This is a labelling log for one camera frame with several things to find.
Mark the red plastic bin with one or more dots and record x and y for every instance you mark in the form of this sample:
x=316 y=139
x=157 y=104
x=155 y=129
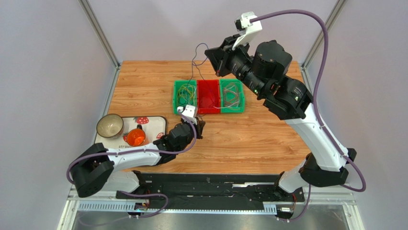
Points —
x=208 y=97

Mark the green plastic bin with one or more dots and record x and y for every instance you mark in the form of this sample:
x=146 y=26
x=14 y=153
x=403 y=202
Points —
x=184 y=93
x=232 y=96

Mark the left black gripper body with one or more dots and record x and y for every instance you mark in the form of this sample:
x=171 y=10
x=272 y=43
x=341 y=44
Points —
x=197 y=127

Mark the strawberry print white tray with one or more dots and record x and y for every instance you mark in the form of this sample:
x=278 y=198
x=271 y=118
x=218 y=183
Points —
x=154 y=127

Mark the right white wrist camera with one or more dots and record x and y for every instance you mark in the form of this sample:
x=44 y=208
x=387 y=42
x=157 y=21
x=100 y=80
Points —
x=246 y=30

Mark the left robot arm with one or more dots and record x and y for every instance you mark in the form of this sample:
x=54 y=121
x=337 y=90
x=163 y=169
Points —
x=103 y=169

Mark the beige ceramic bowl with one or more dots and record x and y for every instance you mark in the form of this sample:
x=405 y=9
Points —
x=110 y=126

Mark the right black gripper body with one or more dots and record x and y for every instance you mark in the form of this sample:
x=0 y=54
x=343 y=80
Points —
x=221 y=58

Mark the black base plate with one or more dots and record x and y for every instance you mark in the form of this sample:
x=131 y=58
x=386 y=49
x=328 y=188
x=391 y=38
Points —
x=218 y=192

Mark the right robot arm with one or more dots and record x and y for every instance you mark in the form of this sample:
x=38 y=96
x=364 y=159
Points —
x=265 y=74

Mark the aluminium frame rail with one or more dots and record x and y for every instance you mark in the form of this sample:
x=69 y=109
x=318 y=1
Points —
x=326 y=209

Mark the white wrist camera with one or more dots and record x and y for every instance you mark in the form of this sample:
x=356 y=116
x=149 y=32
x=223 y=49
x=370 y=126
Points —
x=246 y=30
x=188 y=112

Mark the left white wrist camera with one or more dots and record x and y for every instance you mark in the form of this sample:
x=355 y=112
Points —
x=188 y=112

